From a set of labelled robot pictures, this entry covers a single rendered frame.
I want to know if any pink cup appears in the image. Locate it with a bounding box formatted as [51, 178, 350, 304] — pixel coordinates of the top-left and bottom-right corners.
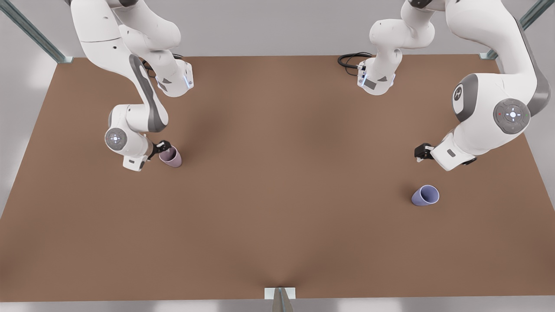
[159, 146, 183, 168]

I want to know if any purple cup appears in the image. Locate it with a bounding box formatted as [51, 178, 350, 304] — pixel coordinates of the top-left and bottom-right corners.
[411, 185, 440, 207]

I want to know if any black cable loop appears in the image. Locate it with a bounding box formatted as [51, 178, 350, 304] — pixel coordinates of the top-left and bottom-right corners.
[338, 52, 375, 77]
[141, 54, 184, 79]

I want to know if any silver frame post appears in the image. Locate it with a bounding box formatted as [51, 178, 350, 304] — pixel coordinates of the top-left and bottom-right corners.
[0, 0, 73, 64]
[264, 287, 296, 312]
[480, 0, 555, 60]

